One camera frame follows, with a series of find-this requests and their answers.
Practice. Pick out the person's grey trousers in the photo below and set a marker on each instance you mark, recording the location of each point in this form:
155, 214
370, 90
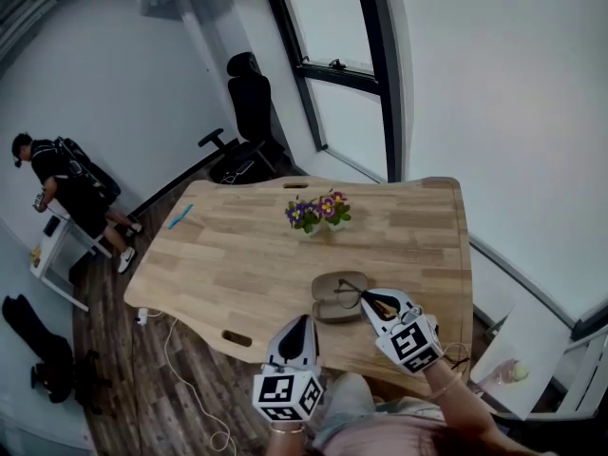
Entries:
347, 402

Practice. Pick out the black window frame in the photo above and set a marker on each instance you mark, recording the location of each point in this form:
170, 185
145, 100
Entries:
382, 64

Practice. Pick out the black-framed eyeglasses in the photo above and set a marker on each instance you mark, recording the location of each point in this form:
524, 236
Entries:
350, 297

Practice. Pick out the teal blue tool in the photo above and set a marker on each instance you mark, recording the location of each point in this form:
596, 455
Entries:
180, 216

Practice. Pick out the pink flower pot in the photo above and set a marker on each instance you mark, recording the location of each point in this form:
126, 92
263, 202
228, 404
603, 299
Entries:
332, 207

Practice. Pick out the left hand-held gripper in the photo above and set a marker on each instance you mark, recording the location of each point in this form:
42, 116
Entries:
280, 392

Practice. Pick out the black folding stand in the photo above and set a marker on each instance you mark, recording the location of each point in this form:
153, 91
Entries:
90, 378

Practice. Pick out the black phone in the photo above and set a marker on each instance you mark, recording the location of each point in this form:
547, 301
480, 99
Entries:
52, 226

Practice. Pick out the pale green ball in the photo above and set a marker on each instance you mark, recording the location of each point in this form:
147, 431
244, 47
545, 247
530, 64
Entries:
521, 372

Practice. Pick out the small yellow item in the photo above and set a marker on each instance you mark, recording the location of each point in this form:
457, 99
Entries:
36, 253

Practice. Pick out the person's left forearm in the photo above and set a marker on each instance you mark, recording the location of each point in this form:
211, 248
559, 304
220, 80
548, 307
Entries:
285, 444

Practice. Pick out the beige glasses case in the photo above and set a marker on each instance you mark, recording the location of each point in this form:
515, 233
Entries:
325, 285

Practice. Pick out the pink plastic bag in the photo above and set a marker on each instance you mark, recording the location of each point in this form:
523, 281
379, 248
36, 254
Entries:
501, 372

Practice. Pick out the person's right forearm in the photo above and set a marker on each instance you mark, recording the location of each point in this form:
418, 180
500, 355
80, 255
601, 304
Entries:
463, 406

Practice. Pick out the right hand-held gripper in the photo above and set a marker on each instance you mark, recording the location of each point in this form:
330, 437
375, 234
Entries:
411, 345

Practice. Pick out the black bag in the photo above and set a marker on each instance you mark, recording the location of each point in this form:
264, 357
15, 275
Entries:
43, 349

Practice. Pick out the black office chair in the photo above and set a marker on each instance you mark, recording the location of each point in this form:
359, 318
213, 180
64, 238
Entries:
249, 102

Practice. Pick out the white metal rack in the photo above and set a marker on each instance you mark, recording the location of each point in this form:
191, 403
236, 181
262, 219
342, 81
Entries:
589, 364

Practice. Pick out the person's light shirt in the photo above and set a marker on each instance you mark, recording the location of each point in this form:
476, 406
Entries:
380, 437

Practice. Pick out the white side table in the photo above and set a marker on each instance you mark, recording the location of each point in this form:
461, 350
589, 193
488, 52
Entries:
50, 254

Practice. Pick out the white shelf board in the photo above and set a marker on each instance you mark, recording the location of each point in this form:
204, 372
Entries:
532, 345

